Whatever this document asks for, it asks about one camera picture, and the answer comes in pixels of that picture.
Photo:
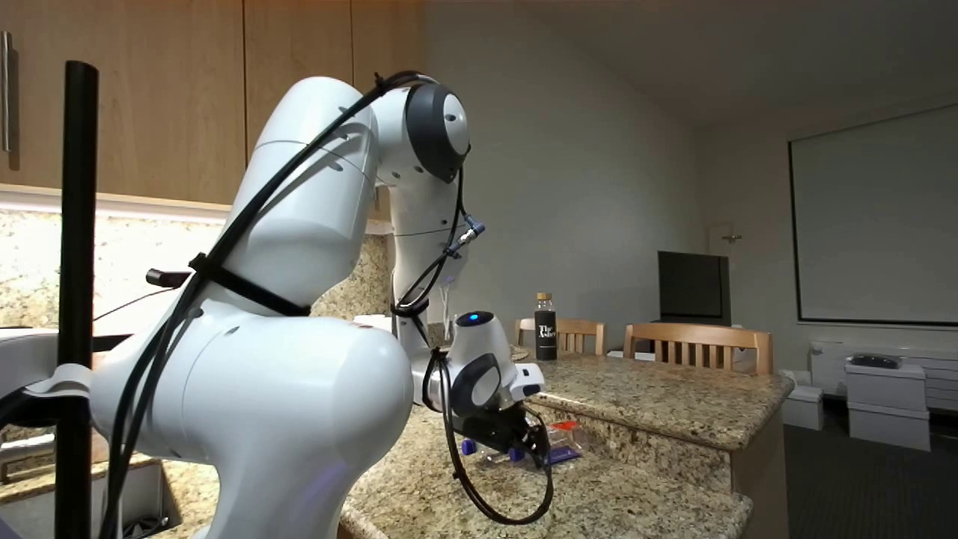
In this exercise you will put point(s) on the wooden wall cabinets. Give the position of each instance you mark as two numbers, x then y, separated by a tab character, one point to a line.
152	100

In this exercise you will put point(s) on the white low shelf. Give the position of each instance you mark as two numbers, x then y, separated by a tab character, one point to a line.
945	384

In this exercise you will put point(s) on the black television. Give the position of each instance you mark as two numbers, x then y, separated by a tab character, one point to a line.
694	289

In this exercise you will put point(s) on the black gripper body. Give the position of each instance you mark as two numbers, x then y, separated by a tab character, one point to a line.
496	426

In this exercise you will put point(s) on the black stand pole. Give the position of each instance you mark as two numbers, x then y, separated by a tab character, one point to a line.
79	301

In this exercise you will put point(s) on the white wall screen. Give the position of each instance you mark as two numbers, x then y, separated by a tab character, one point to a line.
878	220

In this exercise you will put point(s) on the white printer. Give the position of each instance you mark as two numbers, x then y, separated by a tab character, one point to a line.
889	398

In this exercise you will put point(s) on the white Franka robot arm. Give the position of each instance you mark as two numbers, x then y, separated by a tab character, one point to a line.
300	420

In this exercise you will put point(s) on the dark drink bottle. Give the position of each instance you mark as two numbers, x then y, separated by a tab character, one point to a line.
547	333

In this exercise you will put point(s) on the small white box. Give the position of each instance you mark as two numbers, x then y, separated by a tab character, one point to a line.
802	405

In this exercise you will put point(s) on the white container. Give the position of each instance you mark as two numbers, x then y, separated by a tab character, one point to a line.
375	320

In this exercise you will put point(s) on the wooden slat-back chair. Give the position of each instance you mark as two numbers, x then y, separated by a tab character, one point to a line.
700	333
586	335

